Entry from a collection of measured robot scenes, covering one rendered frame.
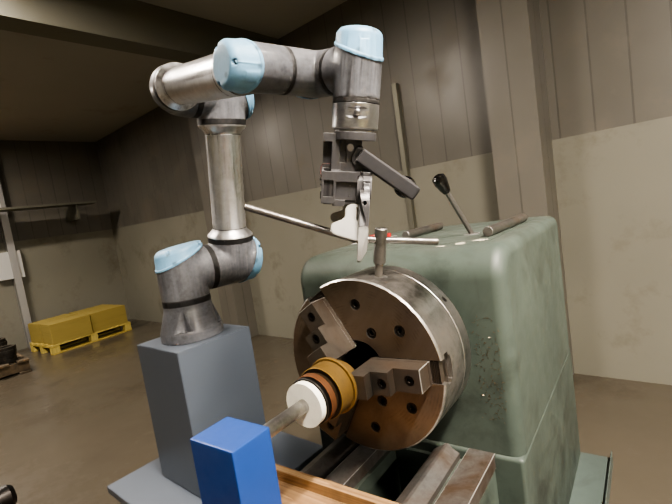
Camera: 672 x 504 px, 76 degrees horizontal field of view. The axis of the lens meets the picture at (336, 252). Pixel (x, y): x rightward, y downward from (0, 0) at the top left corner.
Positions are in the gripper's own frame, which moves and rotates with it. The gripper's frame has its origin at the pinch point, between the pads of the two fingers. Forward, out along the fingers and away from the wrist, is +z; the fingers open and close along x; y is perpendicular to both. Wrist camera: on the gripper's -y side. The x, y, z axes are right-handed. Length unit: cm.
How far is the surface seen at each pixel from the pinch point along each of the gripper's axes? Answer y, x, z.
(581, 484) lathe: -65, -23, 67
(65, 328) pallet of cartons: 357, -477, 239
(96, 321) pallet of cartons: 333, -511, 241
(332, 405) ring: 4.1, 16.8, 19.3
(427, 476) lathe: -13.8, 7.6, 39.0
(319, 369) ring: 6.2, 12.9, 15.7
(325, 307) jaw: 5.7, 0.8, 10.2
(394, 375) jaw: -5.5, 12.0, 16.8
